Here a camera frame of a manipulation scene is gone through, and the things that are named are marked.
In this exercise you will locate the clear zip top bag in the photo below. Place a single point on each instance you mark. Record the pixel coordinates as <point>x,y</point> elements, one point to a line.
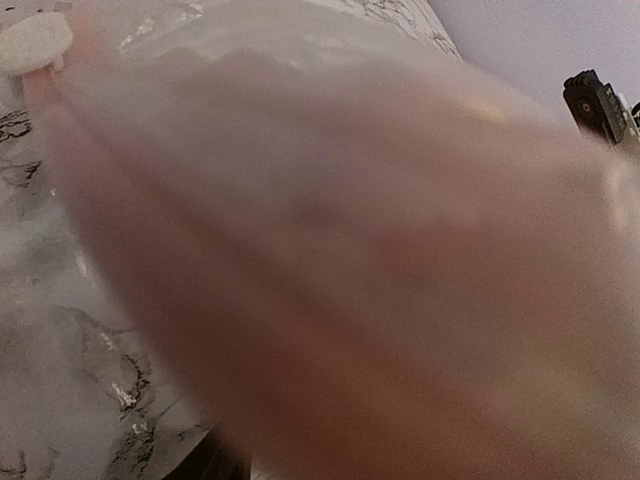
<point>368,263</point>

